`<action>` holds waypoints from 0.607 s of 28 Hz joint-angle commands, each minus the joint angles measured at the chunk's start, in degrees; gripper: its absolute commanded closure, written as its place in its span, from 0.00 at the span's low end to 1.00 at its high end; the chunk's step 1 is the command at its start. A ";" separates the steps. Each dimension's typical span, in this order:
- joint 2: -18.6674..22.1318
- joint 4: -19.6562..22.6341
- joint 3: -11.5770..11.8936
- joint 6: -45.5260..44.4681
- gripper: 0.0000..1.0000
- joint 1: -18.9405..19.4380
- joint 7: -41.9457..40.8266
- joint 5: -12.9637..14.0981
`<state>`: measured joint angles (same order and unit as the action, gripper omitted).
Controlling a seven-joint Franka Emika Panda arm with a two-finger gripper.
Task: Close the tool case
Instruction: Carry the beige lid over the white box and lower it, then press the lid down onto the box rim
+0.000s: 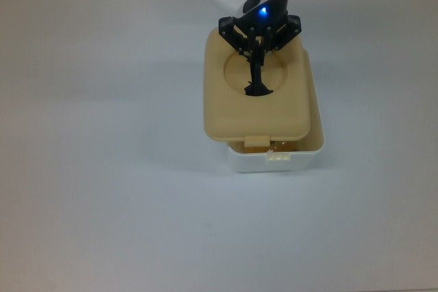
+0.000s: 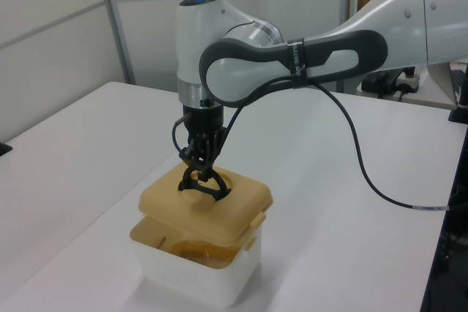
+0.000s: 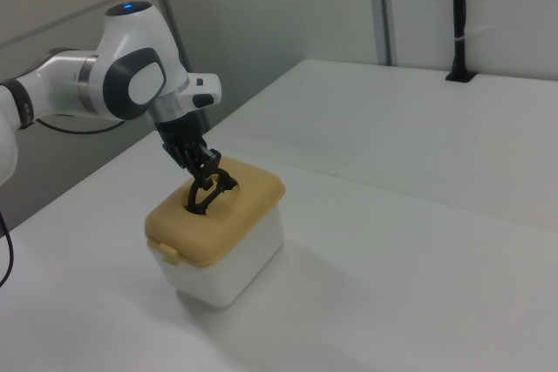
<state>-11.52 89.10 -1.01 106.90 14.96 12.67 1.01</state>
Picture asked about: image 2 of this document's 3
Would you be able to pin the black device on desk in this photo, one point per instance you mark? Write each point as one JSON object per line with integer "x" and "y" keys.
{"x": 378, "y": 83}

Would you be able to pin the black stand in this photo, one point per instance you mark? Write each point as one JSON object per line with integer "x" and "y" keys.
{"x": 457, "y": 217}

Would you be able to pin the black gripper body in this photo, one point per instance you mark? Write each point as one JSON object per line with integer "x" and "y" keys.
{"x": 203, "y": 120}

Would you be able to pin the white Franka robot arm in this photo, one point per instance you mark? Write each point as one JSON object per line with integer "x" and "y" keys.
{"x": 197, "y": 34}

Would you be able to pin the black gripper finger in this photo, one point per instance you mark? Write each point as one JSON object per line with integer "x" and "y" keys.
{"x": 215, "y": 144}
{"x": 195, "y": 151}

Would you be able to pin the black stand base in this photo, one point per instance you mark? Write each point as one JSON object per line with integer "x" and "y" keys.
{"x": 459, "y": 114}

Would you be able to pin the white plastic tool case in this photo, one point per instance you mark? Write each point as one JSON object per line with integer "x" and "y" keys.
{"x": 190, "y": 282}

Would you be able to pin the grey laptop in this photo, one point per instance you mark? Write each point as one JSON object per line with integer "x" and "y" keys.
{"x": 440, "y": 85}

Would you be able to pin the tan case lid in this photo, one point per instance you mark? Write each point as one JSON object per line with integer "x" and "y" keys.
{"x": 172, "y": 198}

